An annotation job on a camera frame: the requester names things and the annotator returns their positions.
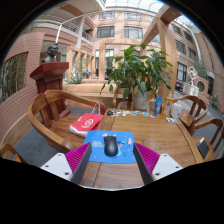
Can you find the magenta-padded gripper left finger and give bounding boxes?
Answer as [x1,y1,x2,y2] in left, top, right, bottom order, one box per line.
[39,142,93,185]

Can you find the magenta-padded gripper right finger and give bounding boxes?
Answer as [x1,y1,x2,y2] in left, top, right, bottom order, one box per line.
[132,142,184,186]

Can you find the black computer mouse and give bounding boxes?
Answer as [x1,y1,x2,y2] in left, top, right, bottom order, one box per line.
[103,135,119,158]

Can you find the blue cartoon print mouse pad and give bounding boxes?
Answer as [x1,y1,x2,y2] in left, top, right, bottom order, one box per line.
[83,129,138,164]

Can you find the dark flat device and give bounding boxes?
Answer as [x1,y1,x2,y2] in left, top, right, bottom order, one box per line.
[195,137,210,160]

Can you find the wooden round-back armchair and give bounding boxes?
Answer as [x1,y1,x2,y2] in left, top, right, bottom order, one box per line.
[190,117,224,158]
[173,94,209,131]
[112,87,134,110]
[27,89,107,154]
[0,142,28,164]

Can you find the red paper bag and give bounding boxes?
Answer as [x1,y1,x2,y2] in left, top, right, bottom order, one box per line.
[69,102,104,138]

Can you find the white pump bottle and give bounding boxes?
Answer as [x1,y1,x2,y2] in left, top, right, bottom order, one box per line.
[170,99,183,120]

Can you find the yellow liquid bottle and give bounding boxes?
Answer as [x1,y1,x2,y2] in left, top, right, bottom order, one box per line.
[161,93,174,118]

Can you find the blue squeeze tube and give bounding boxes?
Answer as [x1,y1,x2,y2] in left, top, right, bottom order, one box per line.
[153,96,164,118]

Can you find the white outdoor sculpture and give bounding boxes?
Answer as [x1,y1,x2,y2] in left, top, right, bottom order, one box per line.
[186,65,200,86]

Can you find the green potted plant, white pot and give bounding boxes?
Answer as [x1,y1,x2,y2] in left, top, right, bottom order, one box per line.
[99,43,174,111]

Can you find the dark bust statue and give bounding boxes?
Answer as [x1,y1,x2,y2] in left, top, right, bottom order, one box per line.
[41,43,59,64]

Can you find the red-brown wooden pedestal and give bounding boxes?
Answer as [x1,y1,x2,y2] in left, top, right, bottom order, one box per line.
[29,61,70,111]

